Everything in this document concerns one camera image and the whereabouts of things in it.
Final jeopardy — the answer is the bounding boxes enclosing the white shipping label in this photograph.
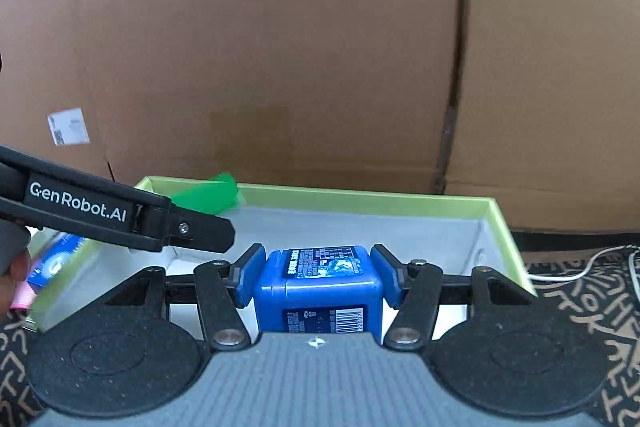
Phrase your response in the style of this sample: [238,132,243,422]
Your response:
[48,107,90,146]

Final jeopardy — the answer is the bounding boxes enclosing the patterned black tan cloth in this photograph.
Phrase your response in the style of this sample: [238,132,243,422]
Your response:
[1,265,639,426]

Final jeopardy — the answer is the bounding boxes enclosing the white cable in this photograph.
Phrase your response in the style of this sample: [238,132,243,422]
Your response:
[527,244,640,303]

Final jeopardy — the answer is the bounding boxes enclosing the green plastic packet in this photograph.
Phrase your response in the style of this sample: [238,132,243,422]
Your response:
[170,173,241,216]

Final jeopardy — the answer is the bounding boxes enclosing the blue plastic square bottle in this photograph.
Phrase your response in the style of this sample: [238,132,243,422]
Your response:
[253,246,384,339]

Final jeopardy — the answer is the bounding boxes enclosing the person's left hand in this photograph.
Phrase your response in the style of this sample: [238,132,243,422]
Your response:
[0,249,30,315]

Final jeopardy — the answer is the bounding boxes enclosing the green cardboard box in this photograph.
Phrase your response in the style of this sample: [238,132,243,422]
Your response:
[26,184,533,332]

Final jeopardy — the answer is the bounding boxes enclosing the large brown cardboard box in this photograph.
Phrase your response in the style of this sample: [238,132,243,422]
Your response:
[1,0,460,193]

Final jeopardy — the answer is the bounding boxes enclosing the blue toothpaste box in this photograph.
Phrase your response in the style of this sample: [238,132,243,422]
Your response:
[26,234,85,294]

